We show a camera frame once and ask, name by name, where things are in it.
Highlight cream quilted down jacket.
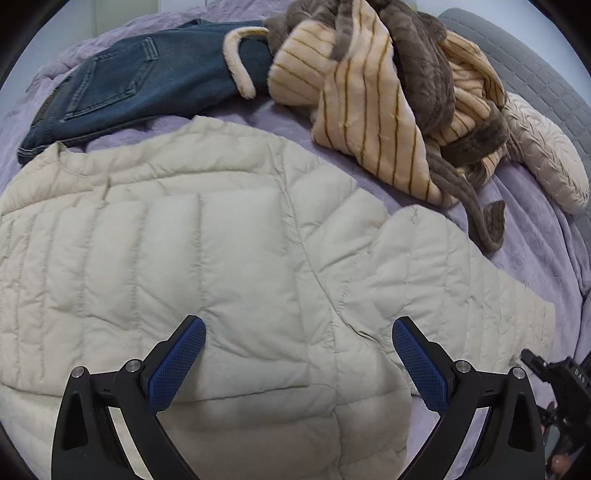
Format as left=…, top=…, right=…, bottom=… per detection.
left=1, top=118, right=555, bottom=479

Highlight grey quilted headboard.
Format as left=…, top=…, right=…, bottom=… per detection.
left=439, top=8, right=590, bottom=170

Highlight brown striped plush robe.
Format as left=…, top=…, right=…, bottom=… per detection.
left=222, top=1, right=510, bottom=253

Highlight folded blue denim jeans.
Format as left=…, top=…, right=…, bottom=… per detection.
left=17, top=19, right=279, bottom=166

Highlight purple textured bed blanket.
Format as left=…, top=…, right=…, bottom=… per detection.
left=0, top=0, right=591, bottom=480

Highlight person's right hand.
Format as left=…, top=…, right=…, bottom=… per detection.
left=541, top=401, right=571, bottom=479

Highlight round cream pleated cushion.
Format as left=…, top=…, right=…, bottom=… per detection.
left=502, top=93, right=590, bottom=215

